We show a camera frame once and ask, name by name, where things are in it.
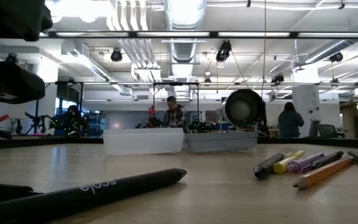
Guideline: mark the black pen white print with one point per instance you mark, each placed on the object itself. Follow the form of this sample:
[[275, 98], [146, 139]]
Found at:
[[104, 189]]

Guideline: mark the white plastic supply box base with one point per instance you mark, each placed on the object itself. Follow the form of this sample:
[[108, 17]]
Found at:
[[141, 143]]

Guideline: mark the grey plastic bin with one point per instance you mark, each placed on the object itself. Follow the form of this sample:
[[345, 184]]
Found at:
[[219, 141]]

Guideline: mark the yellow pen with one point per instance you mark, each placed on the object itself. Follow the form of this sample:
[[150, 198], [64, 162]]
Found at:
[[283, 166]]

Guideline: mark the translucent purple pen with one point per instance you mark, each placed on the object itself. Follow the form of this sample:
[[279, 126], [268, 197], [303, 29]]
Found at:
[[303, 162]]

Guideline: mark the orange pencil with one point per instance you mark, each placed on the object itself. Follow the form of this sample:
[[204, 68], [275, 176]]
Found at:
[[322, 174]]

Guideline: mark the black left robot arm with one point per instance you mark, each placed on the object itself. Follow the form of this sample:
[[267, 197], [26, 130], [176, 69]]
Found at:
[[11, 18]]

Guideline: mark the black tripod stand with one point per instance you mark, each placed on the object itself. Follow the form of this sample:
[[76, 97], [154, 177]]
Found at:
[[37, 109]]

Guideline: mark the person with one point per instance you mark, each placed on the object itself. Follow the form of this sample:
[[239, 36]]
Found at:
[[73, 121], [291, 124], [175, 116]]

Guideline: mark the black ceiling spotlight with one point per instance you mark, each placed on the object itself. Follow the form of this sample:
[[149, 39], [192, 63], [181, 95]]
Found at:
[[277, 78], [336, 57], [116, 56], [224, 51]]

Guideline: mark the black overhead bar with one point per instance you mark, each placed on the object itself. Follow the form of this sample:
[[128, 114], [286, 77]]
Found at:
[[132, 34]]

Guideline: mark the red robot stand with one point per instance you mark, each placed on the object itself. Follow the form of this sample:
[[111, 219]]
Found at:
[[152, 112]]

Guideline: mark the white pillar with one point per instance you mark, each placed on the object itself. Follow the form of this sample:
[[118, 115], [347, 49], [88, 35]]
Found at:
[[306, 99]]

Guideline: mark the grey office chair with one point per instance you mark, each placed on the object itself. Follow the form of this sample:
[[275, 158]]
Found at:
[[327, 131]]

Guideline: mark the silver ventilation duct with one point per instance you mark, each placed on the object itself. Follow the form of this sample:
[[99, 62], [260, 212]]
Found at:
[[183, 49]]

